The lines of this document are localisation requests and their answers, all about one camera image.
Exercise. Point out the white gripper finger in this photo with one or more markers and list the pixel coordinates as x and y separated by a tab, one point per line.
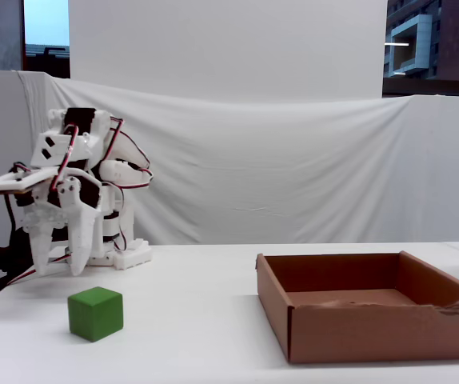
79	240
42	248

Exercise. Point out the green cube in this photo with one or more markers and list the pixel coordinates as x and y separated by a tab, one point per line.
93	316

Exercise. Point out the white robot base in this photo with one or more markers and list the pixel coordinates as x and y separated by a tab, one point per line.
133	256

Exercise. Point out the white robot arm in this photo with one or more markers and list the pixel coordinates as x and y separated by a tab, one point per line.
121	172

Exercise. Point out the brown cardboard box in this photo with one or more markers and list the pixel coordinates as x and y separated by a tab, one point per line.
353	332

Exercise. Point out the white cloth backdrop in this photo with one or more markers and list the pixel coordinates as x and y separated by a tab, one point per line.
273	168

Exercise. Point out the white backdrop panel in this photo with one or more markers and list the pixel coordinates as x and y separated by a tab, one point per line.
229	40

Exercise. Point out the grey building outside window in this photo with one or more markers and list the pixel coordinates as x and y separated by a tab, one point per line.
423	28

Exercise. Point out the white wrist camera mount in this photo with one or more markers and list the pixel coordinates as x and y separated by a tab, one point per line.
9	182

